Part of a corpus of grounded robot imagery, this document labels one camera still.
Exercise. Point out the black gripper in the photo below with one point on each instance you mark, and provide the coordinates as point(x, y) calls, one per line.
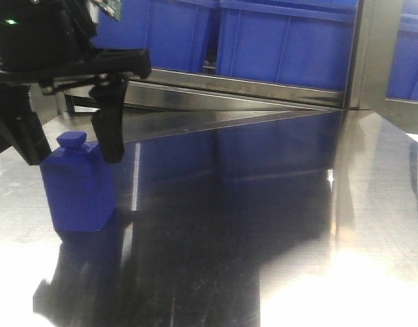
point(48, 42)

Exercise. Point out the blue bottle part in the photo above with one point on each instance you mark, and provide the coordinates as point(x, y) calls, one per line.
point(78, 184)

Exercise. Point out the stainless steel shelf rack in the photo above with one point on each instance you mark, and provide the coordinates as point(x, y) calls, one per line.
point(369, 75)

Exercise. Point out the blue bin front left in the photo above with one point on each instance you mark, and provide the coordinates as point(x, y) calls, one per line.
point(176, 33)

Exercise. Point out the blue bin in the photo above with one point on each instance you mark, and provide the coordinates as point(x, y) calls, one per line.
point(296, 43)
point(403, 81)
point(176, 33)

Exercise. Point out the blue bin front right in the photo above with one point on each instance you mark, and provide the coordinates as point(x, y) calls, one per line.
point(296, 43)

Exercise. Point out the blue bin at right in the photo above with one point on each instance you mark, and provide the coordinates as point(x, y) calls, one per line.
point(403, 81)

